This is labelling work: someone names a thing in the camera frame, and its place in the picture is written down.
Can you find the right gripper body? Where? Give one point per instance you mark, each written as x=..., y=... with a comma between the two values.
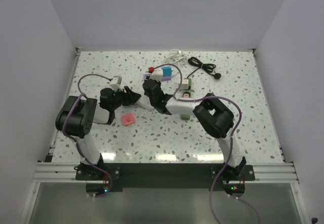
x=156, y=82

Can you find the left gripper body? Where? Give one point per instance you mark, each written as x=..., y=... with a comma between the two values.
x=120, y=97

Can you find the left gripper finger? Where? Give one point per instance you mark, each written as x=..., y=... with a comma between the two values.
x=129, y=101
x=131, y=95

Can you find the white triangular power strip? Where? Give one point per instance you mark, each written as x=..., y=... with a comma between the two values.
x=145, y=103

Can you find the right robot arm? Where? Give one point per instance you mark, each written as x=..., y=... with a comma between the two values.
x=218, y=116

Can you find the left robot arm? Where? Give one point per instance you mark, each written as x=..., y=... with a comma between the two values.
x=77, y=115

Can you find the blue plug adapter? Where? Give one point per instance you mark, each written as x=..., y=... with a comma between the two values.
x=167, y=71

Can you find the purple power strip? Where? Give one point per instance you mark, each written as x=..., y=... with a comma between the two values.
x=167, y=78

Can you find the white cube charger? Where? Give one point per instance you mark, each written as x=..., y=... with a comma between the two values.
x=185, y=84

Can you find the green power strip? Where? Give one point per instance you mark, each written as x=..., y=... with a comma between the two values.
x=184, y=116

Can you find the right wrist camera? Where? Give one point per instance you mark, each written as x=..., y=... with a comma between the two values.
x=155, y=74

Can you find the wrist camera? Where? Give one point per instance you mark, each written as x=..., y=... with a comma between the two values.
x=115, y=83
x=155, y=74

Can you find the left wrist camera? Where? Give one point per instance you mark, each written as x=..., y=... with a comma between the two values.
x=115, y=83

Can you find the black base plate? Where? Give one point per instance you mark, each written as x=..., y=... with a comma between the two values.
x=115, y=177

